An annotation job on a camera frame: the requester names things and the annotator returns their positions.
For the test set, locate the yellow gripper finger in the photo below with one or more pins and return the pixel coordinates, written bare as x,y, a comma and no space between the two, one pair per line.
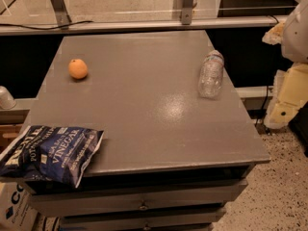
289,95
274,35

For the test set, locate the clear plastic water bottle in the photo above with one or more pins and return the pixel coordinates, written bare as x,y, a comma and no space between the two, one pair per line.
211,75

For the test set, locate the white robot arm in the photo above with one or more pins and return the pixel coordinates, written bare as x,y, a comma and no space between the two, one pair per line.
294,45

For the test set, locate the grey drawer cabinet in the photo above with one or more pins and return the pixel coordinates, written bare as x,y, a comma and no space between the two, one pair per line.
141,91

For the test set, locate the lower grey drawer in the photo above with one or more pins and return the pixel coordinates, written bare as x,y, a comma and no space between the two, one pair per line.
144,221

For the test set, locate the grey drawer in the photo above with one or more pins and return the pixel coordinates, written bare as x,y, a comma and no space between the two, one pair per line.
143,199
144,221

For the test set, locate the orange fruit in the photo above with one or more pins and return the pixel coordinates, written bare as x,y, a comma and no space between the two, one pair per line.
77,69

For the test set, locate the upper grey drawer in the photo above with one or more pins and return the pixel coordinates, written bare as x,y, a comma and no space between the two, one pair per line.
143,199

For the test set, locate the blue vinegar chips bag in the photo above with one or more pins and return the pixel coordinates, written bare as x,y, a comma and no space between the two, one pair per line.
44,153

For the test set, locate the white cup on ledge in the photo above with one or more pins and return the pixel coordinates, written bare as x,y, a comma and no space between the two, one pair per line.
6,99

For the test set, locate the white cardboard box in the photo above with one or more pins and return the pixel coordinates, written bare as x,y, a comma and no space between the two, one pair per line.
15,212

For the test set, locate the right metal bracket post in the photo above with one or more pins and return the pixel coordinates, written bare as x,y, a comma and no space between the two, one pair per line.
187,12

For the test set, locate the metal bracket post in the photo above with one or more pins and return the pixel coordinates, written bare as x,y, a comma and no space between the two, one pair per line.
187,12
61,12

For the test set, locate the left metal bracket post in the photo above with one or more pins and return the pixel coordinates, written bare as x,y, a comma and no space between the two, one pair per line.
61,12

